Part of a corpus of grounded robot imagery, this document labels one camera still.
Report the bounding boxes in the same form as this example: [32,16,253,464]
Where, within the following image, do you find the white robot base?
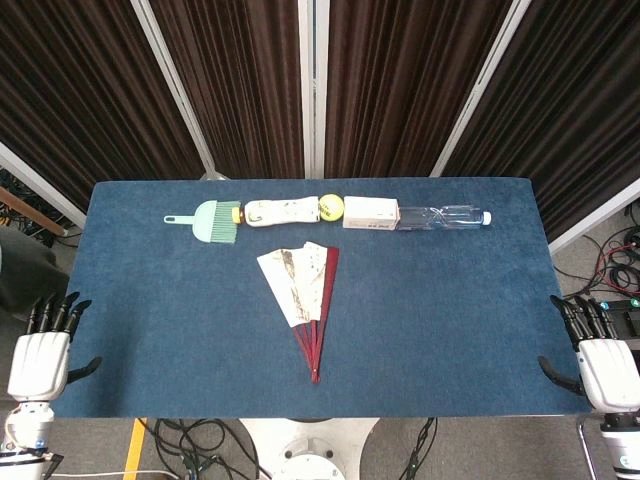
[238,417,382,480]

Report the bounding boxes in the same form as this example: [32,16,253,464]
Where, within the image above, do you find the white floor cable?
[49,468,174,480]

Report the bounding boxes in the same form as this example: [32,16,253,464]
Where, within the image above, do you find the teal plastic brush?
[163,199,242,245]

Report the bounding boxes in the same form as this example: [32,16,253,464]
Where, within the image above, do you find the yellow floor tape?
[122,418,148,480]

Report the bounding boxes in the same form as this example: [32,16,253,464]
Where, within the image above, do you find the blue table cloth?
[38,177,592,420]

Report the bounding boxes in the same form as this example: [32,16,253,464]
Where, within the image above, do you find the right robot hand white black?
[537,293,640,415]

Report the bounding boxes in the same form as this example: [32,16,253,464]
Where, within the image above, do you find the white cardboard box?
[342,195,402,232]

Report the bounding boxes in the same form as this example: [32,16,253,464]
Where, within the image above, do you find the wooden stick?
[0,187,69,237]

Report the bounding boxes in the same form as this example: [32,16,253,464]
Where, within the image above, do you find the yellow tennis ball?
[318,193,345,222]

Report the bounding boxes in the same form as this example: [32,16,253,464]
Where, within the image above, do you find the red ribbed paper folding fan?
[256,241,341,385]

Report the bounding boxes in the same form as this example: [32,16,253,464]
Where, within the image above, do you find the tangled black red cables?
[553,207,640,301]

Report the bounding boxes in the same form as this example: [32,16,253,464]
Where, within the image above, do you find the clear plastic water bottle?
[397,203,494,233]

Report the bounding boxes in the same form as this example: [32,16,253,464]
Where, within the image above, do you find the tangled dark cables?
[0,167,84,251]

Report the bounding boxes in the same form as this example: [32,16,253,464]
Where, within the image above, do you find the black floor cable bundle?
[142,418,264,480]

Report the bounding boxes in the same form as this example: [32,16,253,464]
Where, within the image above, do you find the brown curtain partition panel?
[432,0,640,254]
[312,0,531,179]
[0,0,221,229]
[132,0,319,180]

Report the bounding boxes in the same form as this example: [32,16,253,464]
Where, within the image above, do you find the white bottle yellow cap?
[230,196,321,229]

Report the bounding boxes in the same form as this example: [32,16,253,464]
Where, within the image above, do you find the black foot pedal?
[607,309,640,342]

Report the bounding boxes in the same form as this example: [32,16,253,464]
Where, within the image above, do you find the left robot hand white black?
[7,292,104,403]

